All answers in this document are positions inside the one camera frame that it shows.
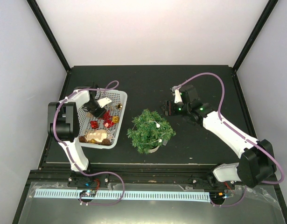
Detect gold gift ornament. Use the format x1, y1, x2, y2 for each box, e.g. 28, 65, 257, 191
112, 116, 119, 124

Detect white plastic perforated basket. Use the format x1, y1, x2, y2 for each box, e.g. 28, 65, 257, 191
77, 90, 127, 149

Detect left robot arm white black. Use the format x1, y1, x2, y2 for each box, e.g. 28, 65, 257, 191
47, 83, 106, 186

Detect white tree pot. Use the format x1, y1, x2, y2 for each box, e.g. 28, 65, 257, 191
148, 146, 160, 154

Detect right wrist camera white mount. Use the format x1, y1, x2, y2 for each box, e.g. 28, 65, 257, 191
171, 85, 182, 104

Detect gold bell ornament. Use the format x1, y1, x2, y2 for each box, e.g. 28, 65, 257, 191
117, 103, 123, 110

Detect small green christmas tree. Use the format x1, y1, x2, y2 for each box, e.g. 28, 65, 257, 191
127, 109, 176, 154

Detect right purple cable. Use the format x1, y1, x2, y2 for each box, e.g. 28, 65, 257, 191
179, 72, 286, 208

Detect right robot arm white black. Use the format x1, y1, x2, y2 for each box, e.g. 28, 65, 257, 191
162, 85, 277, 188

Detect purple cable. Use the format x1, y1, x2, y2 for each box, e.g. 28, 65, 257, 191
52, 80, 125, 206
179, 72, 286, 208

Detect black frame post left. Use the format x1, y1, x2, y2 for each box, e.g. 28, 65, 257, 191
27, 0, 71, 72

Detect red gift box ornament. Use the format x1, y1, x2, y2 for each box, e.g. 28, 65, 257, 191
90, 120, 99, 129

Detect silver star ornament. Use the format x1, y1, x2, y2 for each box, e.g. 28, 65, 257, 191
106, 128, 116, 141

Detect brown pine cone back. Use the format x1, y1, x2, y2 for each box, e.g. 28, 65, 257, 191
78, 136, 86, 143

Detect fairy light string white bulbs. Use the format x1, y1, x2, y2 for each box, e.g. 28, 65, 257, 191
127, 118, 176, 148

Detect light blue slotted cable duct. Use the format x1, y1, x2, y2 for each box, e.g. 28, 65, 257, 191
34, 189, 210, 203

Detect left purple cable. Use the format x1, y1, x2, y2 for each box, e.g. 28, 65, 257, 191
52, 80, 125, 206

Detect burlap bow ornament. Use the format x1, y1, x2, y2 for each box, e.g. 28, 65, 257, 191
86, 112, 92, 118

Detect brown pine cone front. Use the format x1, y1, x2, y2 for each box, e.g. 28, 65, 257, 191
101, 138, 112, 146

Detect brown pine cone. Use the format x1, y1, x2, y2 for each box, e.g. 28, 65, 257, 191
101, 138, 112, 146
78, 136, 86, 143

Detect santa claus ornament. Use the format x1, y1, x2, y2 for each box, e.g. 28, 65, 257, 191
104, 120, 115, 128

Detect wooden tree slice ornament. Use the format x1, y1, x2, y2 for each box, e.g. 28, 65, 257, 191
84, 130, 107, 144

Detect red star ornament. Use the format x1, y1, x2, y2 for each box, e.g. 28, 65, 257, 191
99, 110, 112, 121

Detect black frame post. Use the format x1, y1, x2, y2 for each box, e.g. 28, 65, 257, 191
27, 0, 71, 72
232, 0, 278, 72

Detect black frame post right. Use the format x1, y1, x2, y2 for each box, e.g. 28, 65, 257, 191
232, 0, 278, 72

